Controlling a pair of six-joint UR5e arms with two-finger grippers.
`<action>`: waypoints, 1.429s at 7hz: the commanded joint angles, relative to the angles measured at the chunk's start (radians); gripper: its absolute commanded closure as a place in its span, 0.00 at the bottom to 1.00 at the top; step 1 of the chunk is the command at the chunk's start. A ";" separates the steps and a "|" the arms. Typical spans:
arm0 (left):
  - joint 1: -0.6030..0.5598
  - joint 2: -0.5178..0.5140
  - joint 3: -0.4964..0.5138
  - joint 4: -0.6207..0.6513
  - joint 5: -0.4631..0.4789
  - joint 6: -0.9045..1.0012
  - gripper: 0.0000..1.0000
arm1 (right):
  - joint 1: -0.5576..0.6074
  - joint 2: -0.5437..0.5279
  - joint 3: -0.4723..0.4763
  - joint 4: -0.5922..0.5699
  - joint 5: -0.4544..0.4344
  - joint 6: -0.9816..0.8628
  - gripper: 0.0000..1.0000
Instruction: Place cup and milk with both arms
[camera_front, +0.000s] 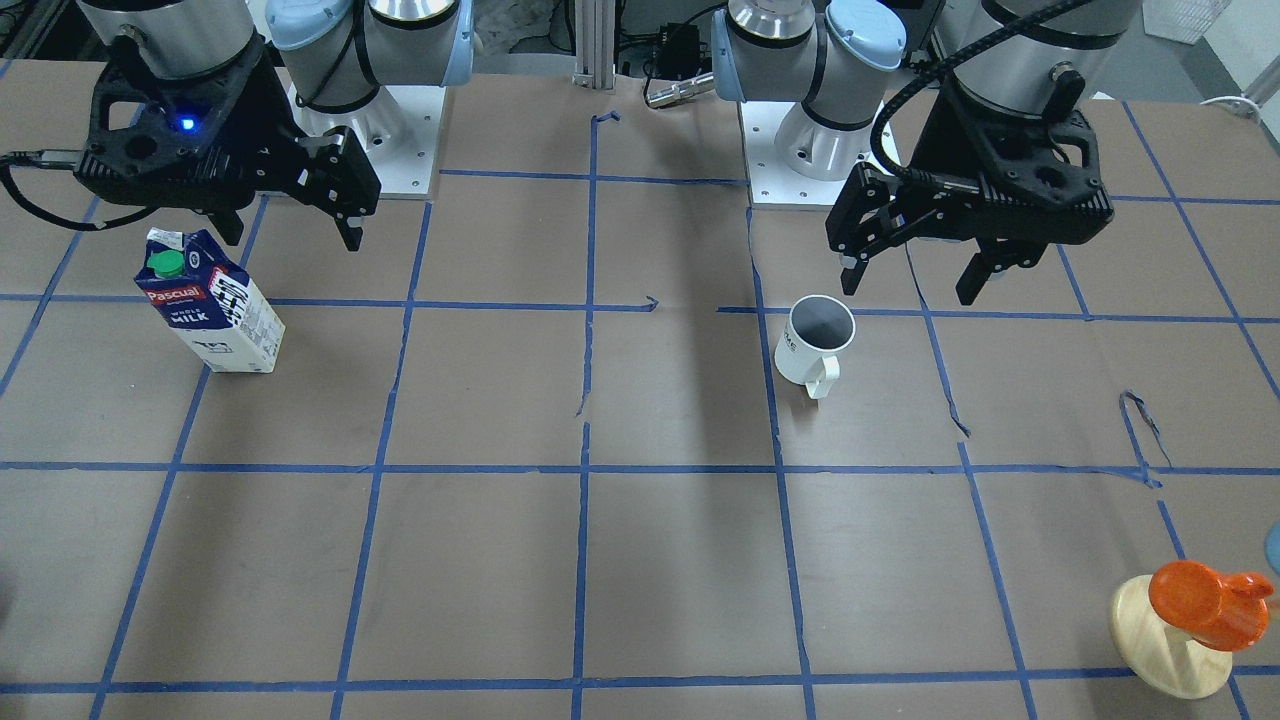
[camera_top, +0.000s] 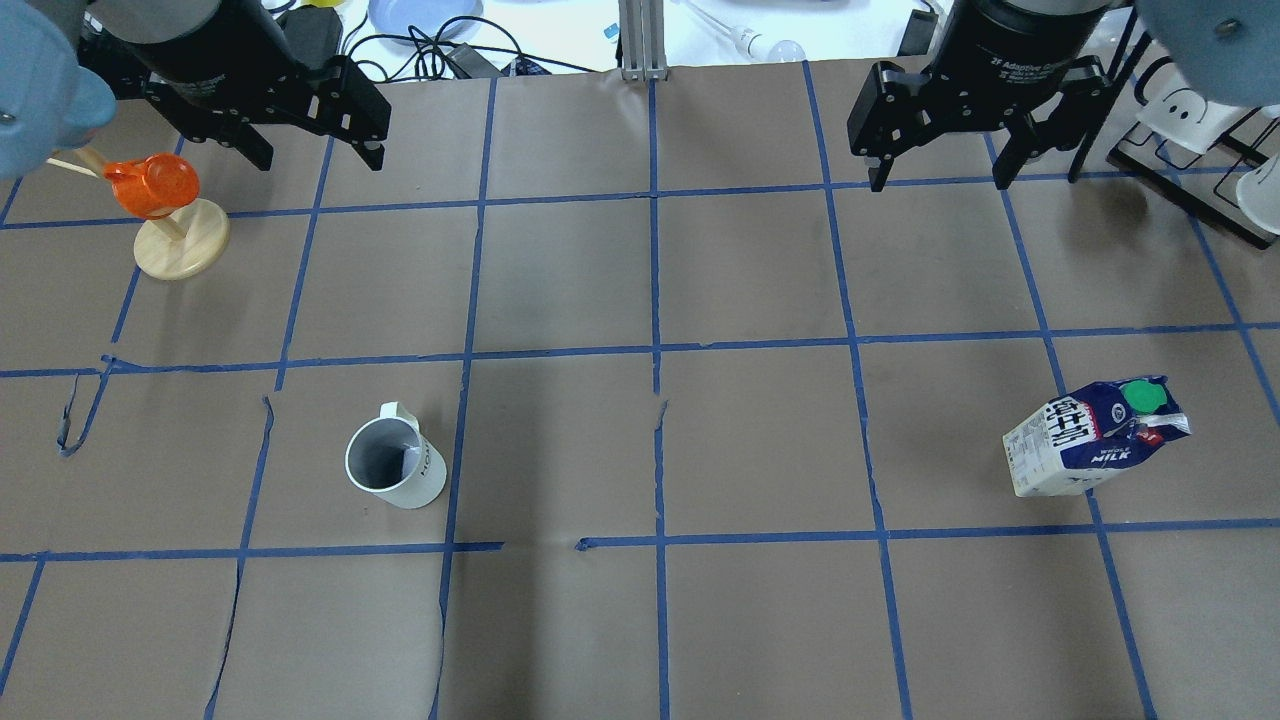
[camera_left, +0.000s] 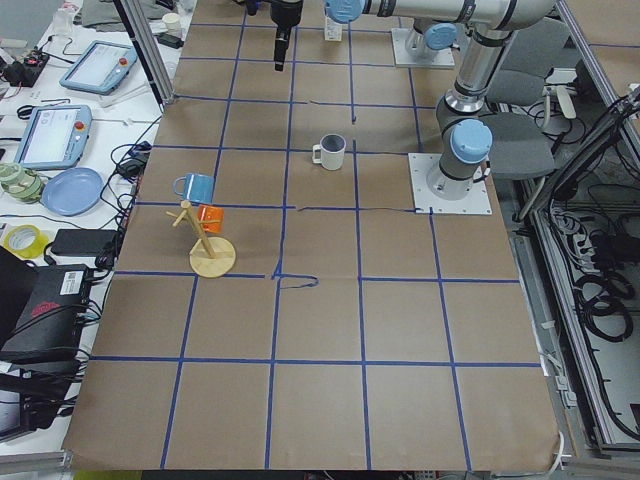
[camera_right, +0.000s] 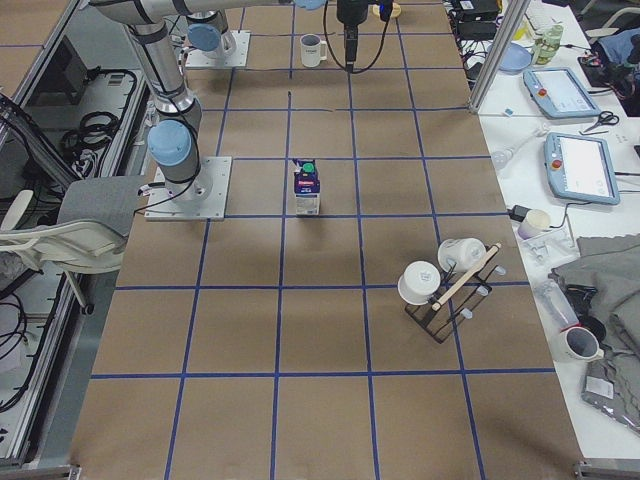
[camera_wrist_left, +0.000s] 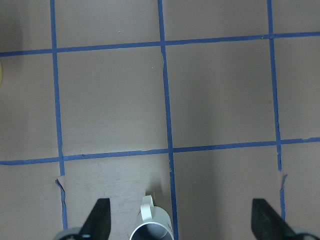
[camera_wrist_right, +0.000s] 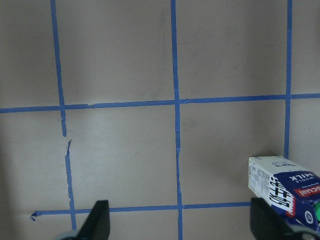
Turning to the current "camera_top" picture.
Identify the orange plastic cup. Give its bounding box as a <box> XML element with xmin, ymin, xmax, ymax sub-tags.
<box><xmin>102</xmin><ymin>152</ymin><xmax>201</xmax><ymax>220</ymax></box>

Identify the blue plate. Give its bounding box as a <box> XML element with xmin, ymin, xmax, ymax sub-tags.
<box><xmin>367</xmin><ymin>0</ymin><xmax>483</xmax><ymax>37</ymax></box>

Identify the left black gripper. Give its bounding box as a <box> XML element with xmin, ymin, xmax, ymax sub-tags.
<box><xmin>79</xmin><ymin>1</ymin><xmax>392</xmax><ymax>170</ymax></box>

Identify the blue white milk carton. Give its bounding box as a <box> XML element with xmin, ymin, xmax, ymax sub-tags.
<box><xmin>1002</xmin><ymin>375</ymin><xmax>1192</xmax><ymax>498</ymax></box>

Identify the black metal mug rack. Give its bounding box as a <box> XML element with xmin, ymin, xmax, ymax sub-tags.
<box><xmin>1068</xmin><ymin>1</ymin><xmax>1277</xmax><ymax>249</ymax></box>

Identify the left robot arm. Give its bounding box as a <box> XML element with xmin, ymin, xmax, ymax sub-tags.
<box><xmin>1</xmin><ymin>1</ymin><xmax>392</xmax><ymax>179</ymax></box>

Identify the black cable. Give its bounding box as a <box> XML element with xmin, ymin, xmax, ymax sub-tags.
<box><xmin>340</xmin><ymin>15</ymin><xmax>602</xmax><ymax>83</ymax></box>

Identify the white smiley face mug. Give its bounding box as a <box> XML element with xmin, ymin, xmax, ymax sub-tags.
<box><xmin>1134</xmin><ymin>56</ymin><xmax>1253</xmax><ymax>156</ymax></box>

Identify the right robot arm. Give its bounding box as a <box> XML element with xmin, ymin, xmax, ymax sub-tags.
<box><xmin>847</xmin><ymin>1</ymin><xmax>1279</xmax><ymax>192</ymax></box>

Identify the aluminium profile post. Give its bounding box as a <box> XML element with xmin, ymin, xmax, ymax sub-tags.
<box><xmin>617</xmin><ymin>0</ymin><xmax>669</xmax><ymax>82</ymax></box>

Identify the white grey mug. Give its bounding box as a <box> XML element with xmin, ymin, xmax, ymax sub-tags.
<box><xmin>344</xmin><ymin>402</ymin><xmax>448</xmax><ymax>509</ymax></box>

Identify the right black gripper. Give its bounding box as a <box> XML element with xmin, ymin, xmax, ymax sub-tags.
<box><xmin>847</xmin><ymin>1</ymin><xmax>1112</xmax><ymax>192</ymax></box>

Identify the black power adapter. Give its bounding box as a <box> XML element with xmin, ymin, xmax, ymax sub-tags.
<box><xmin>276</xmin><ymin>5</ymin><xmax>343</xmax><ymax>70</ymax></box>

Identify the wooden cup stand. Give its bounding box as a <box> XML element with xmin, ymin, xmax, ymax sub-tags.
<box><xmin>46</xmin><ymin>146</ymin><xmax>230</xmax><ymax>281</ymax></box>

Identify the light bulb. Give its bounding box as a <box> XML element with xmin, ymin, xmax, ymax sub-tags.
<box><xmin>730</xmin><ymin>26</ymin><xmax>806</xmax><ymax>63</ymax></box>

